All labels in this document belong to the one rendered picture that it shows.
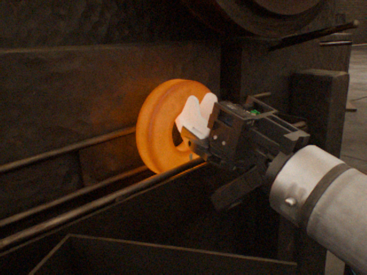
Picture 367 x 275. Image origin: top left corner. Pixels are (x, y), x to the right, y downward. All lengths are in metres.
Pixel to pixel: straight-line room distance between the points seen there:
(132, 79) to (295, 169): 0.29
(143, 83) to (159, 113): 0.08
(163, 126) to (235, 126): 0.13
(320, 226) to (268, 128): 0.13
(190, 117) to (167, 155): 0.07
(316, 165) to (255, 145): 0.09
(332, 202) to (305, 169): 0.04
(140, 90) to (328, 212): 0.34
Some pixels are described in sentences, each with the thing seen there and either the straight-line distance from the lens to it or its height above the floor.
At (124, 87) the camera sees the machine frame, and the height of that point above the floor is 0.81.
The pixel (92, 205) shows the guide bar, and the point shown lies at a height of 0.69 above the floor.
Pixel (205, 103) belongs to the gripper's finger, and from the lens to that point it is 0.58.
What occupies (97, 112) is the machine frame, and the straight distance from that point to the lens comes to 0.58.
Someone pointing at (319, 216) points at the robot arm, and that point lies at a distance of 0.43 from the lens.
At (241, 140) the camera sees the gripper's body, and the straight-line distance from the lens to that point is 0.49.
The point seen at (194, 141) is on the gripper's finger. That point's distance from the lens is 0.53.
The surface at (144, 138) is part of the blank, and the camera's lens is 0.56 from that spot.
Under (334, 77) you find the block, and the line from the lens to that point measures 0.87.
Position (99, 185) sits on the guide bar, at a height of 0.68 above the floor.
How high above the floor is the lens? 0.91
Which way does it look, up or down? 17 degrees down
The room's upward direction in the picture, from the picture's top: straight up
